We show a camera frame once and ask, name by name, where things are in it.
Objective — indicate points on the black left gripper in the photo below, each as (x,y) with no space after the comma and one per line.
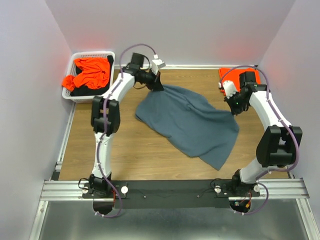
(155,84)

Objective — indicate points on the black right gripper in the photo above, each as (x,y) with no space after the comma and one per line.
(235,111)

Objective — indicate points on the blue grey t shirt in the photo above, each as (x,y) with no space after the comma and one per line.
(190,123)

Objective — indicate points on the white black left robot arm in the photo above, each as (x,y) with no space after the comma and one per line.
(105,114)

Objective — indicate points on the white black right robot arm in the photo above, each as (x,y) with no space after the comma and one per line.
(279,147)

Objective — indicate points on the folded orange t shirt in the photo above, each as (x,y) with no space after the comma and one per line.
(234,76)

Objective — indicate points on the crumpled orange t shirt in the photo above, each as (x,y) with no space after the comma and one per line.
(95,74)

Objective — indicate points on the white plastic laundry basket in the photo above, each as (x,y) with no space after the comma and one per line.
(71,70)

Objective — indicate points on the black t shirt in basket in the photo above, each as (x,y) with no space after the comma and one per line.
(85,91)

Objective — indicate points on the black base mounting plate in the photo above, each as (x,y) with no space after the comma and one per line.
(169,194)

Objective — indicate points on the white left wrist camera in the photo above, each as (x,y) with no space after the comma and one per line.
(157,64)

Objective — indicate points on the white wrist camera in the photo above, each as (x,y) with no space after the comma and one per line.
(228,88)
(157,64)

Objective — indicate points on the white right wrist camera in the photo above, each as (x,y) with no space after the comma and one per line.
(228,88)

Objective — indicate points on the aluminium extrusion rail frame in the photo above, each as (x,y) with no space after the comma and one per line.
(289,190)

